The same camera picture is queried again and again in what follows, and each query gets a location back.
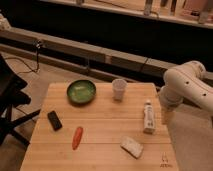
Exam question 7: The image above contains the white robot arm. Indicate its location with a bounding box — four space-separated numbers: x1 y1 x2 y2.
159 61 213 124

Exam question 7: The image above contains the green ceramic bowl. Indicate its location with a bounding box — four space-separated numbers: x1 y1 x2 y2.
67 80 96 105

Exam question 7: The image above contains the white tube with cap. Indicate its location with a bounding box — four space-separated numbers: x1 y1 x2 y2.
143 100 155 134

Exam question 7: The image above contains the white sponge block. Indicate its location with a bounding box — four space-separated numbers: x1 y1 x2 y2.
120 137 143 159

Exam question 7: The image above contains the black rectangular remote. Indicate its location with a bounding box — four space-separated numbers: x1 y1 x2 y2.
47 111 62 131

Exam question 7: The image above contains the black office chair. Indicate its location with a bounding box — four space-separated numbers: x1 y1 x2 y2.
0 54 40 146

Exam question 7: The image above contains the black floor cable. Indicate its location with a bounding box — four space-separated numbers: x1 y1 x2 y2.
3 49 41 76

